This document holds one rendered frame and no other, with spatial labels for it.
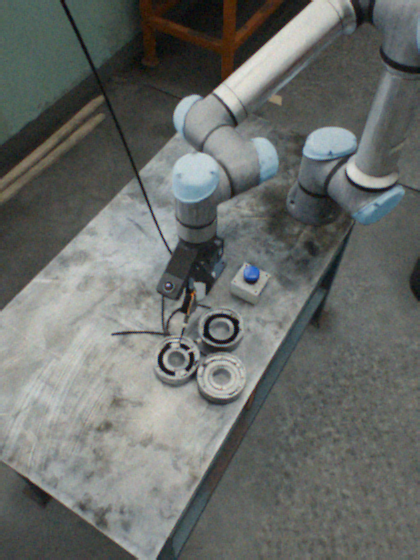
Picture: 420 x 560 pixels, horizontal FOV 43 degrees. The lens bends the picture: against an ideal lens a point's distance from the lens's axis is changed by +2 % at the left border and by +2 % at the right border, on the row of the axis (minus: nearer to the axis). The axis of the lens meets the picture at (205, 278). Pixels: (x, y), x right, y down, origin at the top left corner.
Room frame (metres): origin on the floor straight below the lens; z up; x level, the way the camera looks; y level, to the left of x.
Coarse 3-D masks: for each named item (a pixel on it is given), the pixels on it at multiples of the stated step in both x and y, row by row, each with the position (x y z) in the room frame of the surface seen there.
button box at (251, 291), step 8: (240, 272) 0.74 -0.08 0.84; (264, 272) 0.74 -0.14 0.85; (240, 280) 0.72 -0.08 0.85; (248, 280) 0.72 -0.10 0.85; (256, 280) 0.72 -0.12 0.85; (264, 280) 0.72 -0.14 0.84; (232, 288) 0.71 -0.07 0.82; (240, 288) 0.70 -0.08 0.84; (248, 288) 0.70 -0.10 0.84; (256, 288) 0.70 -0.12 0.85; (264, 288) 0.71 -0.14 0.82; (240, 296) 0.70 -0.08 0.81; (248, 296) 0.69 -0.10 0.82; (256, 296) 0.68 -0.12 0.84
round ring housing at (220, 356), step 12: (204, 360) 0.51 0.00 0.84; (216, 360) 0.52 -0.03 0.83; (228, 360) 0.52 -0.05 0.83; (240, 360) 0.51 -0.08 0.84; (216, 372) 0.50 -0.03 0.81; (228, 372) 0.49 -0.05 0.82; (240, 372) 0.49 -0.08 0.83; (204, 384) 0.46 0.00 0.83; (216, 384) 0.46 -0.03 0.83; (228, 384) 0.46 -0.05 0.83; (240, 384) 0.46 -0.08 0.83; (216, 396) 0.43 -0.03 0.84; (228, 396) 0.43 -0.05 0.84
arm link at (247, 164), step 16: (224, 128) 0.75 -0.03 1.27; (208, 144) 0.72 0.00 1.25; (224, 144) 0.71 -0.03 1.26; (240, 144) 0.71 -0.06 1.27; (256, 144) 0.71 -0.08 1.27; (224, 160) 0.67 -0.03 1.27; (240, 160) 0.67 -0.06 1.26; (256, 160) 0.68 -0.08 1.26; (272, 160) 0.69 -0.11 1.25; (240, 176) 0.65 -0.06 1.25; (256, 176) 0.66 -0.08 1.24; (272, 176) 0.68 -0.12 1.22; (240, 192) 0.64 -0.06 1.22
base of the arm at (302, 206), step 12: (300, 192) 0.98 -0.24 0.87; (312, 192) 0.96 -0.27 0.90; (288, 204) 1.00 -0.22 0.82; (300, 204) 0.97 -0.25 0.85; (312, 204) 0.95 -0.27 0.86; (324, 204) 0.95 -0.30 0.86; (336, 204) 0.96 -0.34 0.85; (300, 216) 0.95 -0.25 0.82; (312, 216) 0.94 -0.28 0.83; (324, 216) 0.95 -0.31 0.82; (336, 216) 0.95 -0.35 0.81
